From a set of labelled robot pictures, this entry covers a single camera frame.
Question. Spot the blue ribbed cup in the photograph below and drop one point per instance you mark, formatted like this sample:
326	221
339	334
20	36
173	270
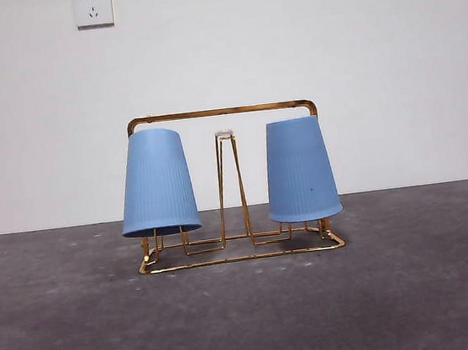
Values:
301	167
156	184

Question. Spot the white wall socket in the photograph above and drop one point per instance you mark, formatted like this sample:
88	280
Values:
93	7

